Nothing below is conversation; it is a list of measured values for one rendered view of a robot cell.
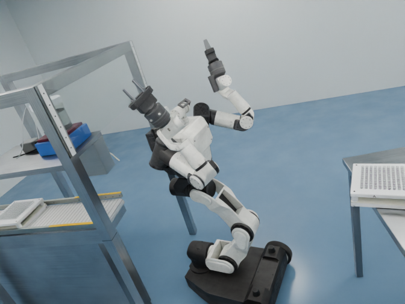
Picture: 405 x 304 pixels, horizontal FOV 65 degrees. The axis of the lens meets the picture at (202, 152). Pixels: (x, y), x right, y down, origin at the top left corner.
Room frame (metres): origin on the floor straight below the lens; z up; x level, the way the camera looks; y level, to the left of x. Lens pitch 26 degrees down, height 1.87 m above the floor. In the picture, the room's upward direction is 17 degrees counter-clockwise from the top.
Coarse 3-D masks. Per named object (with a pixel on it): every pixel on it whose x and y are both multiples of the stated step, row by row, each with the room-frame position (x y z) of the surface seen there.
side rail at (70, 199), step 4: (100, 196) 1.75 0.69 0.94; (104, 196) 1.74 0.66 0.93; (108, 196) 1.73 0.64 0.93; (112, 196) 1.72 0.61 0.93; (116, 196) 1.71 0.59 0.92; (120, 196) 1.70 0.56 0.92; (44, 200) 1.90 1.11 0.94; (48, 200) 1.89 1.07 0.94; (52, 200) 1.87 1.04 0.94; (56, 200) 1.86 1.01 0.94; (60, 200) 1.85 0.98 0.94; (64, 200) 1.84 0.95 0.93; (68, 200) 1.83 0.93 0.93; (72, 200) 1.82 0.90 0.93; (76, 200) 1.81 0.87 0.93; (80, 200) 1.80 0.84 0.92; (4, 204) 2.02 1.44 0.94; (8, 204) 2.00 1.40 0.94; (48, 204) 1.88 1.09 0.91; (0, 208) 2.02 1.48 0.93; (4, 208) 2.01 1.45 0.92
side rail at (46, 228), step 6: (18, 228) 1.64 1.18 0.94; (24, 228) 1.62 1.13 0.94; (30, 228) 1.60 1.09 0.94; (36, 228) 1.58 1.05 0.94; (42, 228) 1.57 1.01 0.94; (48, 228) 1.56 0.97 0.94; (54, 228) 1.54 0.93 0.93; (60, 228) 1.53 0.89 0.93; (66, 228) 1.52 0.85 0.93; (72, 228) 1.50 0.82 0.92; (78, 228) 1.49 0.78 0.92; (84, 228) 1.48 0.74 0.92; (90, 228) 1.47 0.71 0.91; (0, 234) 1.68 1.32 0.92; (6, 234) 1.66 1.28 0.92
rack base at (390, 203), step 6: (360, 198) 1.08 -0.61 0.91; (366, 198) 1.07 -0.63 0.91; (372, 198) 1.06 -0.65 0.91; (378, 198) 1.05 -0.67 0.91; (384, 198) 1.04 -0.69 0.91; (390, 198) 1.03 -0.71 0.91; (354, 204) 1.07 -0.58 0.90; (360, 204) 1.06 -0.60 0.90; (366, 204) 1.05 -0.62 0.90; (372, 204) 1.04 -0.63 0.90; (378, 204) 1.02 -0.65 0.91; (384, 204) 1.01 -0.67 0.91; (390, 204) 1.00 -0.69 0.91; (396, 204) 0.99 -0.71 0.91; (402, 204) 0.98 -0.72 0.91
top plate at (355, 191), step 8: (360, 168) 1.23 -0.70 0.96; (368, 168) 1.21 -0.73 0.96; (352, 176) 1.19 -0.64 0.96; (360, 176) 1.17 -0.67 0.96; (368, 176) 1.16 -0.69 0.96; (400, 176) 1.09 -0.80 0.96; (352, 184) 1.14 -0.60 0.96; (368, 184) 1.10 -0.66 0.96; (352, 192) 1.08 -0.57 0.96; (360, 192) 1.07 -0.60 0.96; (368, 192) 1.05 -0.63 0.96; (376, 192) 1.04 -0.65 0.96; (384, 192) 1.02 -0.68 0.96; (392, 192) 1.01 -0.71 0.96; (400, 192) 1.00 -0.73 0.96
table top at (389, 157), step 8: (376, 152) 1.43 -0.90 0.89; (384, 152) 1.40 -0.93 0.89; (392, 152) 1.38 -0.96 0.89; (400, 152) 1.36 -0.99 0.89; (344, 160) 1.43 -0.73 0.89; (352, 160) 1.41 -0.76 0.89; (360, 160) 1.39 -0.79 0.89; (368, 160) 1.37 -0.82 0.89; (376, 160) 1.35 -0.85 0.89; (384, 160) 1.33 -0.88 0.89; (392, 160) 1.31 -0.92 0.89; (400, 160) 1.29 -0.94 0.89; (352, 168) 1.35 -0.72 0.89; (376, 208) 1.03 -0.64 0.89; (384, 208) 1.01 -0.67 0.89; (384, 216) 0.97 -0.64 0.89; (392, 216) 0.96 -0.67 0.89; (400, 216) 0.95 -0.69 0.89; (384, 224) 0.95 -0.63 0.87; (392, 224) 0.92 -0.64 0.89; (400, 224) 0.91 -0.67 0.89; (392, 232) 0.88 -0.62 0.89; (400, 232) 0.87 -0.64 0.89; (400, 240) 0.83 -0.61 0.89; (400, 248) 0.82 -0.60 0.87
